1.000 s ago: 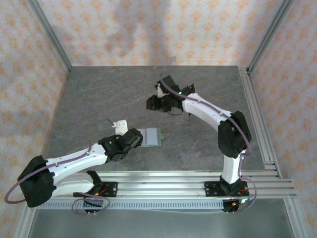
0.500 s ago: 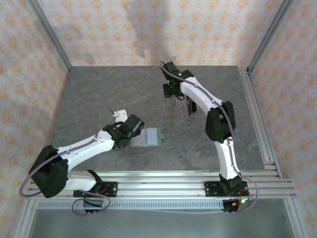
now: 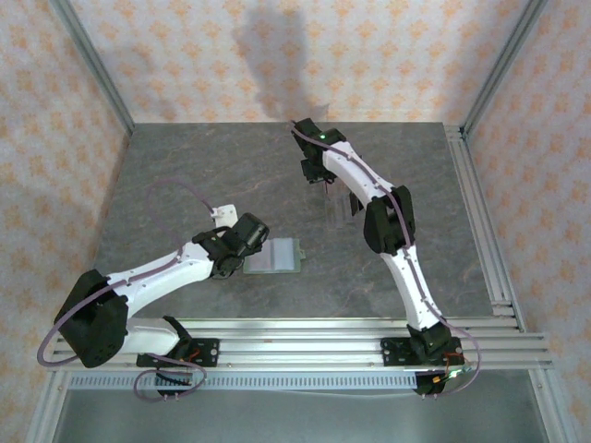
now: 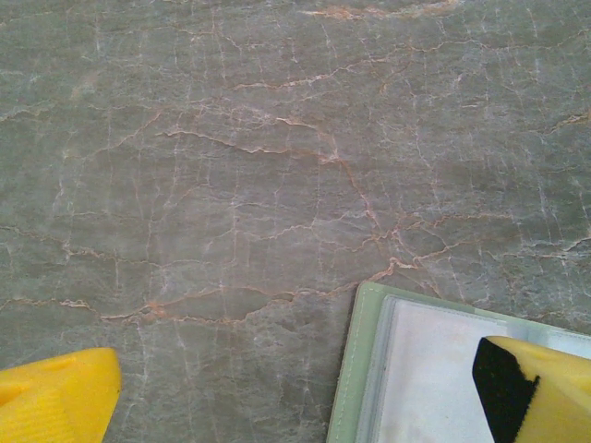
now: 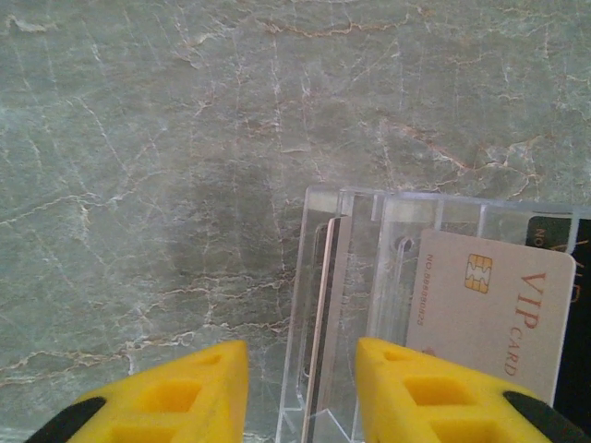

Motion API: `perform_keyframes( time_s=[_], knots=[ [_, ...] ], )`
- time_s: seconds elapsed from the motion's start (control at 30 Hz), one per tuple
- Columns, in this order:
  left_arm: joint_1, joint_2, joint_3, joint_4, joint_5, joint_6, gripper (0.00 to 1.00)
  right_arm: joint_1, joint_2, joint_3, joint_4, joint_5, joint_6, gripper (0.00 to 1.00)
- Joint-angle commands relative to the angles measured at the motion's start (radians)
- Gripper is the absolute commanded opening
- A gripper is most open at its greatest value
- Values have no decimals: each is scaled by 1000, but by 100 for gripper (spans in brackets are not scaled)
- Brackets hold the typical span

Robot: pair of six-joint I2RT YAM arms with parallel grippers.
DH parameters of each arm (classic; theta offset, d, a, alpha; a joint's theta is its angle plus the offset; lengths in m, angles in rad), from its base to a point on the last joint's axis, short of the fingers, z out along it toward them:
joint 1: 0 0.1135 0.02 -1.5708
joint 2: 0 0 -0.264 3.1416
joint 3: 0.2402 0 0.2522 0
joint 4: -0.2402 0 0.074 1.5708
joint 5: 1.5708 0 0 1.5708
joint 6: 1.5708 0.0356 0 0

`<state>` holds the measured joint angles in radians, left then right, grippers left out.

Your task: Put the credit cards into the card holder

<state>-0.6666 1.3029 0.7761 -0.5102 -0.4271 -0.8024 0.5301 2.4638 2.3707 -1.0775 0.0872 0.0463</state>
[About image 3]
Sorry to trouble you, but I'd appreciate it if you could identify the clear acrylic card stand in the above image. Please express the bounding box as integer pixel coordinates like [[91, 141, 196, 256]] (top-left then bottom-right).
[[322, 181, 368, 229]]

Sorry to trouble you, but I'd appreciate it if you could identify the black left controller box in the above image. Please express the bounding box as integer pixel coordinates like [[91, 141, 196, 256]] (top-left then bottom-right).
[[155, 371, 196, 399]]

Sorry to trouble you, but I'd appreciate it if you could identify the black controller box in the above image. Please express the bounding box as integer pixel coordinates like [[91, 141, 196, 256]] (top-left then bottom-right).
[[412, 366, 476, 399], [155, 371, 196, 399]]

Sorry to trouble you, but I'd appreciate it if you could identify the black right controller box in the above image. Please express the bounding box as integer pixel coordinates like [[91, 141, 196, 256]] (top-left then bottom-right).
[[412, 366, 476, 399]]

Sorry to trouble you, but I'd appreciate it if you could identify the narrow aluminium table edge rail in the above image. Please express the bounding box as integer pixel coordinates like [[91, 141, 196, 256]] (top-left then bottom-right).
[[76, 317, 526, 334]]

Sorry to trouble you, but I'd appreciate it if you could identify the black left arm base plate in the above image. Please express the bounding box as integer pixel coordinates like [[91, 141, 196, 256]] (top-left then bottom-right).
[[136, 338, 221, 369]]

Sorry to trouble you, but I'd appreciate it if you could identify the wide aluminium mounting rail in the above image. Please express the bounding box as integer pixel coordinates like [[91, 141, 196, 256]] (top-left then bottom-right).
[[48, 332, 554, 373]]

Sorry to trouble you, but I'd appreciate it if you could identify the slotted grey cable duct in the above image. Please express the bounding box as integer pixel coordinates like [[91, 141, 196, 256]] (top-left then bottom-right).
[[68, 371, 416, 391]]

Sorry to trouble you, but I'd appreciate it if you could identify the aluminium side rail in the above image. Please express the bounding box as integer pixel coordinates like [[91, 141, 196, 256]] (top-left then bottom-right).
[[443, 123, 526, 319]]

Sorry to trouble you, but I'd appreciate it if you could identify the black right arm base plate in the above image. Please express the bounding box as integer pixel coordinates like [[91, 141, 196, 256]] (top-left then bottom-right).
[[380, 336, 464, 369]]

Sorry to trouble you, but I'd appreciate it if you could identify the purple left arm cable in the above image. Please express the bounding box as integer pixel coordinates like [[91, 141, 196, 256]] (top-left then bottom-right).
[[36, 178, 218, 402]]

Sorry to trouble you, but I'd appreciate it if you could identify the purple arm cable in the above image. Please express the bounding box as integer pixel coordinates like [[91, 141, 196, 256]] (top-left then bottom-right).
[[36, 178, 218, 402], [289, 120, 482, 399]]

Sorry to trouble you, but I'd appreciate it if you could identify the aluminium frame post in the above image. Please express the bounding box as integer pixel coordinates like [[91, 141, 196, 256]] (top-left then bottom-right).
[[461, 0, 549, 138], [49, 0, 136, 136]]

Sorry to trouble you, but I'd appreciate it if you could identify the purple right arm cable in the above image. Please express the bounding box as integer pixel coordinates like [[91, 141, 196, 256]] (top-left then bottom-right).
[[289, 120, 482, 399]]

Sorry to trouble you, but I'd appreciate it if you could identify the aluminium frame leg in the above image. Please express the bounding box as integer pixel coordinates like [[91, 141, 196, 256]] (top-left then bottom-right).
[[30, 368, 70, 443], [528, 368, 567, 443]]

